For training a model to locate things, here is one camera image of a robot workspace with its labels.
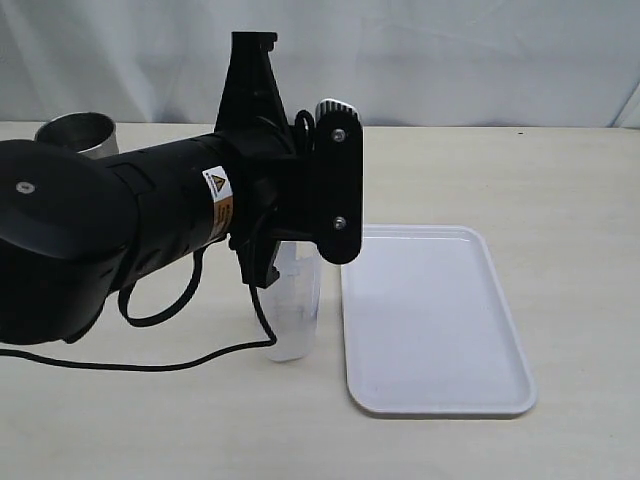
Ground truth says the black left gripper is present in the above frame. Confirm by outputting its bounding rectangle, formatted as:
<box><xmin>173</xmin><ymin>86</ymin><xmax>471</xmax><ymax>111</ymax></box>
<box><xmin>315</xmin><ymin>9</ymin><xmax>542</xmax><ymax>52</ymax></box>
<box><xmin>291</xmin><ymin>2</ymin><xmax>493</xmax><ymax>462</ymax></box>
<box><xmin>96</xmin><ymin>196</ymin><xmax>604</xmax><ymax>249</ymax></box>
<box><xmin>214</xmin><ymin>31</ymin><xmax>313</xmax><ymax>288</ymax></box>

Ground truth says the clear plastic measuring container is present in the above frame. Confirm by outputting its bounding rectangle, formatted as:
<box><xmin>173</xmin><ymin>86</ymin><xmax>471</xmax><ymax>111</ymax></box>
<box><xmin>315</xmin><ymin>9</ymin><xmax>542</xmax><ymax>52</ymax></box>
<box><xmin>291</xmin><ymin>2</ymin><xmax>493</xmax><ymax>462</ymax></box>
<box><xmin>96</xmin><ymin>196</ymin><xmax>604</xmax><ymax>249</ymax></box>
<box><xmin>259</xmin><ymin>241</ymin><xmax>321</xmax><ymax>362</ymax></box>

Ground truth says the stainless steel cup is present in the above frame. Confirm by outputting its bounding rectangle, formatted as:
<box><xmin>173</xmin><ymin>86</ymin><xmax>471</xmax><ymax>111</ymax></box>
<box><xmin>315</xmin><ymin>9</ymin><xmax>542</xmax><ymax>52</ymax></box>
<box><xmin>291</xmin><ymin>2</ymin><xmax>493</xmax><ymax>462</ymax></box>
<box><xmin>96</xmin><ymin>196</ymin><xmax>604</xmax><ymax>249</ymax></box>
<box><xmin>34</xmin><ymin>111</ymin><xmax>120</xmax><ymax>159</ymax></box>

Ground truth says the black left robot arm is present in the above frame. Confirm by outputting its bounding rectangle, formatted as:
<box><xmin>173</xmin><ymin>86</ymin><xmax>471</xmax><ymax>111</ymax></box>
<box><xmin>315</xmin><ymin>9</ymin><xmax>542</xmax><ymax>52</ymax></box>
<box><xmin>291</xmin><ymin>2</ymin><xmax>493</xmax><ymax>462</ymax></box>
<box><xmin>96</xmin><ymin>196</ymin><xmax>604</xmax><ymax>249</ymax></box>
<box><xmin>1</xmin><ymin>32</ymin><xmax>313</xmax><ymax>345</ymax></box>

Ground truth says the white backdrop curtain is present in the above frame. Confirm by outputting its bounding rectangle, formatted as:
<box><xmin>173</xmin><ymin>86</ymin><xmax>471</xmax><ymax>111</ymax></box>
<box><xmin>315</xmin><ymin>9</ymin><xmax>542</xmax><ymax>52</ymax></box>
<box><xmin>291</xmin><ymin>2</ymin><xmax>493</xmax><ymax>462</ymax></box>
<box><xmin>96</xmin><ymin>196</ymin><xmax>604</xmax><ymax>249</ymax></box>
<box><xmin>1</xmin><ymin>1</ymin><xmax>639</xmax><ymax>128</ymax></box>

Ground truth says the white rectangular plastic tray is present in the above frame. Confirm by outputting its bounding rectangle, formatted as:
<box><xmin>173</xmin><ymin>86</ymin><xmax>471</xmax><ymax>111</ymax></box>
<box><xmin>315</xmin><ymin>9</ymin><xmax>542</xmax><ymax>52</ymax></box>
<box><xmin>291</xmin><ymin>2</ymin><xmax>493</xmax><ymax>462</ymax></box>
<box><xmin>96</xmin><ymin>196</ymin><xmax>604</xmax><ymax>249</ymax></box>
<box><xmin>341</xmin><ymin>224</ymin><xmax>538</xmax><ymax>419</ymax></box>

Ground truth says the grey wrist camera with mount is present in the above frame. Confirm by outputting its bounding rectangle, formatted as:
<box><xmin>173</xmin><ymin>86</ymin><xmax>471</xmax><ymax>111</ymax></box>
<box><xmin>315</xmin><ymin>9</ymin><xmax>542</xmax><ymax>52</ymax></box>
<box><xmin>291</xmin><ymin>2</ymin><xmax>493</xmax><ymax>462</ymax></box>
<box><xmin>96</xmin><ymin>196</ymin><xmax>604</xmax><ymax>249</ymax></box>
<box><xmin>302</xmin><ymin>98</ymin><xmax>364</xmax><ymax>265</ymax></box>

